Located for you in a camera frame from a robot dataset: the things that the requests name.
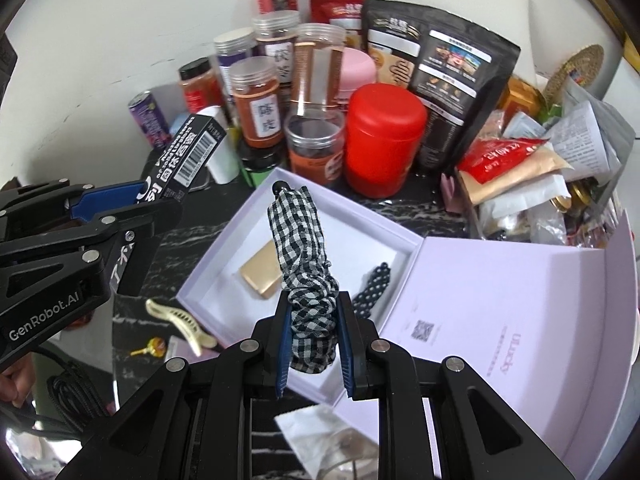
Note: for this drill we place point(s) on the black polka dot scrunchie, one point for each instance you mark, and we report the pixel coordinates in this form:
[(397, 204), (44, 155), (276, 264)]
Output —
[(373, 290)]

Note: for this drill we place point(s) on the white cylindrical bottle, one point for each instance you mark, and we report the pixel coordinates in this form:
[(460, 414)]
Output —
[(223, 164)]

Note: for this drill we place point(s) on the red spice jar black lid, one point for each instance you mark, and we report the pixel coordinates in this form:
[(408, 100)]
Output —
[(200, 86)]

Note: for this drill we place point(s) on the red snack packet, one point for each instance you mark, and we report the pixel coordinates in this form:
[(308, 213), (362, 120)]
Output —
[(487, 159)]

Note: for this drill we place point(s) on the pink round container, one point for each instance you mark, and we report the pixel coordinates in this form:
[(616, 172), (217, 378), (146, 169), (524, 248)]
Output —
[(357, 70)]

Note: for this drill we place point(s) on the open lilac gift box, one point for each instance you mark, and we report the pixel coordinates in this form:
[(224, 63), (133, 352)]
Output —
[(550, 328)]

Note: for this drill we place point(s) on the small purple booklet box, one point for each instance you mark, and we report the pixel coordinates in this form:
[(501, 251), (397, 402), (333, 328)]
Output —
[(179, 348)]

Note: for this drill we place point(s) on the black long printed box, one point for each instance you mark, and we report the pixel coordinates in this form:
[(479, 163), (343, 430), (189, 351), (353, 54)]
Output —
[(166, 185)]

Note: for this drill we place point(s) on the kraft brown cardboard box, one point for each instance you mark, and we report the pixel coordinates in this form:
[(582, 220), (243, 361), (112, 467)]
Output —
[(262, 271)]

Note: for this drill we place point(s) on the green black tin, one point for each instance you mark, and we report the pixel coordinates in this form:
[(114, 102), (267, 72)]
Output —
[(259, 163)]

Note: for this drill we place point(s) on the short clear orange jar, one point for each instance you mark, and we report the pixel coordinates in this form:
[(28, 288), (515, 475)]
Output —
[(316, 145)]

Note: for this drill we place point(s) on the tall brown-label clear jar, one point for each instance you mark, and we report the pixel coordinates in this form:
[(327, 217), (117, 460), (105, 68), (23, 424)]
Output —
[(318, 54)]

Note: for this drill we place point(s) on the cream hair claw clip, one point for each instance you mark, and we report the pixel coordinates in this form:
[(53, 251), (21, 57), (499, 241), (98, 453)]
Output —
[(186, 324)]

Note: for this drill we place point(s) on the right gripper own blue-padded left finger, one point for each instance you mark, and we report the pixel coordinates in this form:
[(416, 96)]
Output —
[(192, 421)]

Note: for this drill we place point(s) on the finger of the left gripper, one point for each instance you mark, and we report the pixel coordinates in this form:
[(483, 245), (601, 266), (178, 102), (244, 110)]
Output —
[(38, 208), (81, 259)]

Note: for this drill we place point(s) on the tan paper packet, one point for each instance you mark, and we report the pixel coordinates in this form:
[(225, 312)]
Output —
[(544, 161)]

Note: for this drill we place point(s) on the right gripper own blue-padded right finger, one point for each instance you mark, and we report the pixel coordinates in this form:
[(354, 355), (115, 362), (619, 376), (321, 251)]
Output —
[(436, 420)]

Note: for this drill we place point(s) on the black white gingham scrunchie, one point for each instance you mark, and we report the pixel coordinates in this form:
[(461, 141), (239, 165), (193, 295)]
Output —
[(309, 286)]

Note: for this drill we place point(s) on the glass cup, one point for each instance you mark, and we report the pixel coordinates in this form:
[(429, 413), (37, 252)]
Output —
[(326, 446)]

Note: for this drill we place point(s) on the yellow lollipop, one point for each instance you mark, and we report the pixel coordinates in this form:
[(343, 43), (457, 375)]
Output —
[(156, 347)]

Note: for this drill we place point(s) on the red canister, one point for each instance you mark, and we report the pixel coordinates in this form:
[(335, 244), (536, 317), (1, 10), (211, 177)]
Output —
[(384, 127)]

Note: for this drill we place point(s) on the blue white box stack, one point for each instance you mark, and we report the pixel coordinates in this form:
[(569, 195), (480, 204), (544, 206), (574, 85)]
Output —
[(178, 123)]

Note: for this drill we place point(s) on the orange jar white label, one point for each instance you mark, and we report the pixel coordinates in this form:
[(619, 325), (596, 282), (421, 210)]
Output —
[(255, 89)]

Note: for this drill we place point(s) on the purple-label clear jar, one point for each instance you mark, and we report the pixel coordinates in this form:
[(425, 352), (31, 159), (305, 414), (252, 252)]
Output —
[(231, 47)]

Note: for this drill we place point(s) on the purple drink can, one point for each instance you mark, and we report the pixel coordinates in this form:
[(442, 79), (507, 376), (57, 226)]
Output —
[(150, 119)]

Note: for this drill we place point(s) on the black printed snack bag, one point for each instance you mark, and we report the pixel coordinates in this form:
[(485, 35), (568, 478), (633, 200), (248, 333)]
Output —
[(456, 68)]

